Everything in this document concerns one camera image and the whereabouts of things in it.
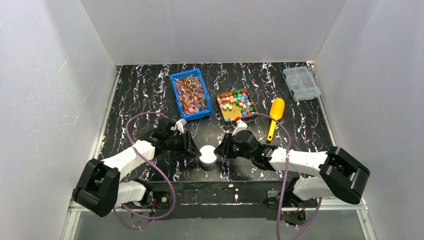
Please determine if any white round jar lid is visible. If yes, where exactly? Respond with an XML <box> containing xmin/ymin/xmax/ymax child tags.
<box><xmin>199</xmin><ymin>145</ymin><xmax>217</xmax><ymax>166</ymax></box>

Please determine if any gold tray of star candies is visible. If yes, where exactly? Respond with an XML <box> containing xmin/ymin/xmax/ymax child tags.
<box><xmin>216</xmin><ymin>88</ymin><xmax>258</xmax><ymax>125</ymax></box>

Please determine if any blue plastic candy bin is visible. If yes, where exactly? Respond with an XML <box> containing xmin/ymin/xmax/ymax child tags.
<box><xmin>170</xmin><ymin>68</ymin><xmax>213</xmax><ymax>122</ymax></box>

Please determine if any orange plastic scoop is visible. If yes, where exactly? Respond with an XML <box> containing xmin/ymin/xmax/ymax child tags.
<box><xmin>266</xmin><ymin>98</ymin><xmax>285</xmax><ymax>143</ymax></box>

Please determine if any clear round plastic jar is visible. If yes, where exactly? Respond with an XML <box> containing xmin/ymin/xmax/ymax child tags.
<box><xmin>199</xmin><ymin>161</ymin><xmax>217</xmax><ymax>172</ymax></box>

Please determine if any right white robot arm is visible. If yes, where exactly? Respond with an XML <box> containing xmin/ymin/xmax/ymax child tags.
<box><xmin>213</xmin><ymin>130</ymin><xmax>371</xmax><ymax>205</ymax></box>

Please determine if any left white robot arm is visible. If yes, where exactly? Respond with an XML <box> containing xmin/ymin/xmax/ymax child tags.
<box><xmin>71</xmin><ymin>117</ymin><xmax>201</xmax><ymax>217</ymax></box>

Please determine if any clear plastic organizer box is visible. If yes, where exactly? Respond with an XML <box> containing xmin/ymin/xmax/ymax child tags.
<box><xmin>282</xmin><ymin>66</ymin><xmax>321</xmax><ymax>102</ymax></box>

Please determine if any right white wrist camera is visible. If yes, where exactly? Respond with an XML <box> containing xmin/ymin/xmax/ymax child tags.
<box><xmin>231</xmin><ymin>117</ymin><xmax>248</xmax><ymax>136</ymax></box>

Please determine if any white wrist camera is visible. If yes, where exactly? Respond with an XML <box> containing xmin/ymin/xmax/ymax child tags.
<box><xmin>175</xmin><ymin>118</ymin><xmax>187</xmax><ymax>134</ymax></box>
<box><xmin>231</xmin><ymin>117</ymin><xmax>248</xmax><ymax>136</ymax></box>

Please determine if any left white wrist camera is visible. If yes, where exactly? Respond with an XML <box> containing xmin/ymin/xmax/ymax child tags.
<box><xmin>175</xmin><ymin>118</ymin><xmax>187</xmax><ymax>134</ymax></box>

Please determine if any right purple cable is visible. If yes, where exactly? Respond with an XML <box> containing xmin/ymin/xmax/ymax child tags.
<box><xmin>238</xmin><ymin>113</ymin><xmax>323</xmax><ymax>240</ymax></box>

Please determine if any purple cable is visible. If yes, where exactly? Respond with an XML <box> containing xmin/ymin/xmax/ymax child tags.
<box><xmin>238</xmin><ymin>113</ymin><xmax>323</xmax><ymax>240</ymax></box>
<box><xmin>112</xmin><ymin>111</ymin><xmax>178</xmax><ymax>231</ymax></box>

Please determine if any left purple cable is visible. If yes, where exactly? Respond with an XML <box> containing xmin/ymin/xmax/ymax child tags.
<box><xmin>112</xmin><ymin>111</ymin><xmax>178</xmax><ymax>231</ymax></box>

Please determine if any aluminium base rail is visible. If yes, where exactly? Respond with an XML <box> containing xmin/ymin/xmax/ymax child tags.
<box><xmin>62</xmin><ymin>198</ymin><xmax>376</xmax><ymax>240</ymax></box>

